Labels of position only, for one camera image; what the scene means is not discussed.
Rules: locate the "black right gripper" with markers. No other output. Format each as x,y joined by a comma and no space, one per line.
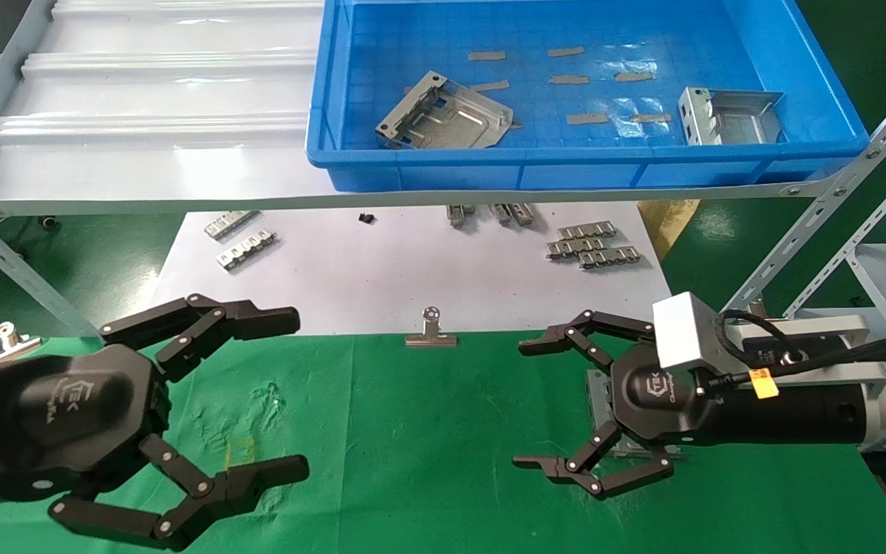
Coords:
658,408

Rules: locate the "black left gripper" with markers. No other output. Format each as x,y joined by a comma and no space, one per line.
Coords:
66,415

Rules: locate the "sheet metal bracket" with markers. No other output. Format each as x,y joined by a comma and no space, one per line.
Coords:
451,123
735,119
601,400

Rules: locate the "metal clip strip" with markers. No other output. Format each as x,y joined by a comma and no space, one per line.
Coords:
457,215
575,247
522,215
247,250
231,224
587,229
501,214
608,258

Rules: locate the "green cloth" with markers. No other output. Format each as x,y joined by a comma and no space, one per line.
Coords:
428,431

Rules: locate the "white paper sheet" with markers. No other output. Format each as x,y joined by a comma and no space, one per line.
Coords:
381,269

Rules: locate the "clear plastic film scrap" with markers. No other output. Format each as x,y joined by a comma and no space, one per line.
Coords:
631,128

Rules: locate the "black caster wheel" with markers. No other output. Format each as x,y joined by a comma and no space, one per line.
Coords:
48,222

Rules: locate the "white corrugated shelf panel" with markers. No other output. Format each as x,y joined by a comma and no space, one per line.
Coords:
143,92

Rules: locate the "blue plastic bin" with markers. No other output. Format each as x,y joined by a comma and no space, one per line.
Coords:
412,31

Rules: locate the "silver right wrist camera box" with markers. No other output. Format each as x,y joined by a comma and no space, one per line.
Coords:
685,331

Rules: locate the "grey perforated metal frame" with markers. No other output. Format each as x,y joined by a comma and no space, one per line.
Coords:
104,206

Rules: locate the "grey camera mount plate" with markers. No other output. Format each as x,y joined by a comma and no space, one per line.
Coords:
835,373

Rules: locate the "folded sheet metal bracket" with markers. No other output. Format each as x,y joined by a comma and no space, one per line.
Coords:
735,119

